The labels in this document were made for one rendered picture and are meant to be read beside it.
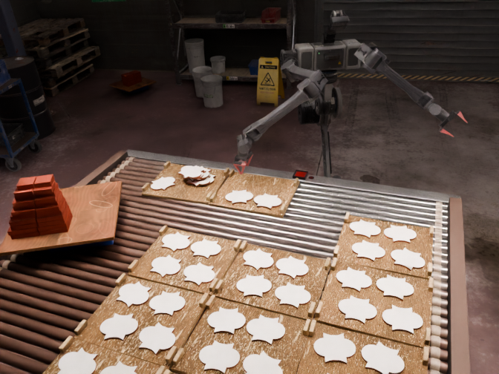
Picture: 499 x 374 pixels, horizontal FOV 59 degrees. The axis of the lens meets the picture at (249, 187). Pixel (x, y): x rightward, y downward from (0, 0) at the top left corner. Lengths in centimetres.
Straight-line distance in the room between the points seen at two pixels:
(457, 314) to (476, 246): 197
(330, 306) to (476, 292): 176
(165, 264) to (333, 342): 80
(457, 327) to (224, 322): 85
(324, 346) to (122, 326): 76
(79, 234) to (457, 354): 162
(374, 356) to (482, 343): 152
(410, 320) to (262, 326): 55
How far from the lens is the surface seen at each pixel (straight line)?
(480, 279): 354
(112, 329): 184
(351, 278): 193
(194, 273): 197
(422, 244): 218
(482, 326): 322
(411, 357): 173
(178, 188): 256
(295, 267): 196
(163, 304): 187
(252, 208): 232
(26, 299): 215
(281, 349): 169
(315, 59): 287
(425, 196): 255
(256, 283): 189
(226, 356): 166
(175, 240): 216
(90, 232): 218
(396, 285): 194
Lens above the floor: 227
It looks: 32 degrees down
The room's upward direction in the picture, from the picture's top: 3 degrees counter-clockwise
